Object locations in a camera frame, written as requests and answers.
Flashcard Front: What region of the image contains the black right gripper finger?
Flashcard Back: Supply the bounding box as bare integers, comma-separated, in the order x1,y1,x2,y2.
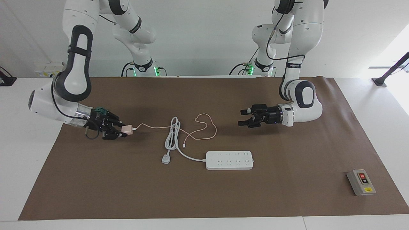
102,130,128,141
107,111,125,127

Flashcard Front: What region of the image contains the pink charging cable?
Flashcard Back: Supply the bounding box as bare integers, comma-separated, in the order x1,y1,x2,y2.
133,114,218,148

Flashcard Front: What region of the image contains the white power strip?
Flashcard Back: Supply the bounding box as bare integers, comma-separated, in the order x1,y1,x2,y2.
205,151,254,170

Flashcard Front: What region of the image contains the brown table mat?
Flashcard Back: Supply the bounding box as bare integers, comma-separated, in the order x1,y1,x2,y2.
18,77,409,221

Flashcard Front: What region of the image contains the black desk clamp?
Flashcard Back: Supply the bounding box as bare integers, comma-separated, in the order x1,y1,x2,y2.
0,66,17,87

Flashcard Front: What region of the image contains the black angled stand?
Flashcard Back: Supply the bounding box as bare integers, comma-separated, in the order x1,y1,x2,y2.
372,52,409,87

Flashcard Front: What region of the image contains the black base cable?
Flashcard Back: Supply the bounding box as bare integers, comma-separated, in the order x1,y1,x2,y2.
229,48,260,76
121,62,136,77

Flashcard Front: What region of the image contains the white power cord with plug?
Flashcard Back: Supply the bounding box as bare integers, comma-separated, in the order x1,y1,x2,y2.
162,117,207,165

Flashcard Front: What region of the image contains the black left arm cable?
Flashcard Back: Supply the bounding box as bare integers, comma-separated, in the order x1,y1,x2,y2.
266,13,306,62

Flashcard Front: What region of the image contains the grey on-off switch box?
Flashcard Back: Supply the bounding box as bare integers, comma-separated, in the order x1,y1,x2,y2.
347,169,376,196

